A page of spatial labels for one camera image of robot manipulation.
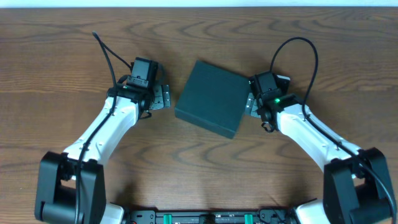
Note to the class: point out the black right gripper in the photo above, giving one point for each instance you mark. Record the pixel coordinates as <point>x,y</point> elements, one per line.
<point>252,106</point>

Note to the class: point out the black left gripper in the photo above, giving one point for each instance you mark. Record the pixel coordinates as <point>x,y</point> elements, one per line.
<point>160,96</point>

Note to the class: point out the black box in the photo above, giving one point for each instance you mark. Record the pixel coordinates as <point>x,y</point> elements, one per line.
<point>214,99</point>

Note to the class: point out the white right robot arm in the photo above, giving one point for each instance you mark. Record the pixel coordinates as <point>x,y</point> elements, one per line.
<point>357,186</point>

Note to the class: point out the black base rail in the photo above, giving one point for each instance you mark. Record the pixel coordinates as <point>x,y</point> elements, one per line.
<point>262,216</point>

